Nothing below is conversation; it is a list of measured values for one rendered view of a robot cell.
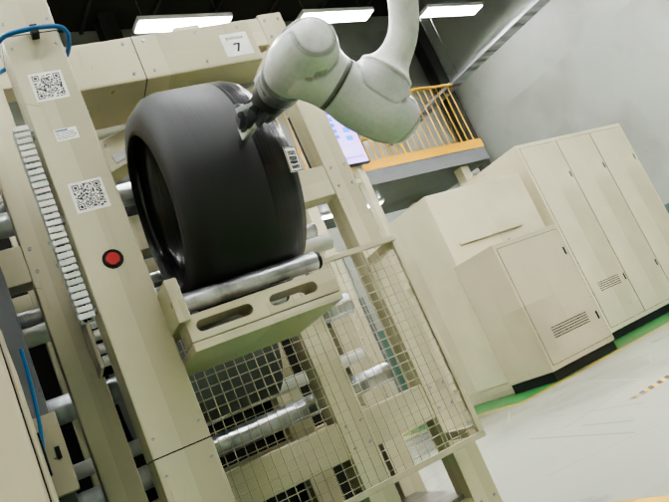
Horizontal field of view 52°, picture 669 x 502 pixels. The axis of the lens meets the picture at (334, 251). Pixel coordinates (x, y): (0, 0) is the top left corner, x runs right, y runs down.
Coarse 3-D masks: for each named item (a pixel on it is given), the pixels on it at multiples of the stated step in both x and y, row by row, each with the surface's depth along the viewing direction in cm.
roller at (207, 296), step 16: (304, 256) 161; (320, 256) 162; (256, 272) 156; (272, 272) 157; (288, 272) 158; (304, 272) 161; (208, 288) 151; (224, 288) 152; (240, 288) 153; (256, 288) 155; (192, 304) 148; (208, 304) 150
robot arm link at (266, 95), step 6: (258, 78) 127; (258, 84) 128; (264, 84) 125; (258, 90) 129; (264, 90) 126; (270, 90) 124; (264, 96) 127; (270, 96) 126; (276, 96) 125; (264, 102) 129; (270, 102) 128; (276, 102) 127; (282, 102) 127; (288, 102) 127; (294, 102) 128; (276, 108) 129; (282, 108) 129; (288, 108) 130
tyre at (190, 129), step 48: (192, 96) 158; (240, 96) 160; (144, 144) 186; (192, 144) 148; (240, 144) 152; (288, 144) 160; (144, 192) 191; (192, 192) 147; (240, 192) 150; (288, 192) 155; (192, 240) 150; (240, 240) 152; (288, 240) 159; (192, 288) 161
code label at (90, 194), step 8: (72, 184) 156; (80, 184) 157; (88, 184) 157; (96, 184) 158; (72, 192) 155; (80, 192) 156; (88, 192) 157; (96, 192) 157; (104, 192) 158; (80, 200) 155; (88, 200) 156; (96, 200) 157; (104, 200) 157; (80, 208) 155; (88, 208) 155; (96, 208) 156
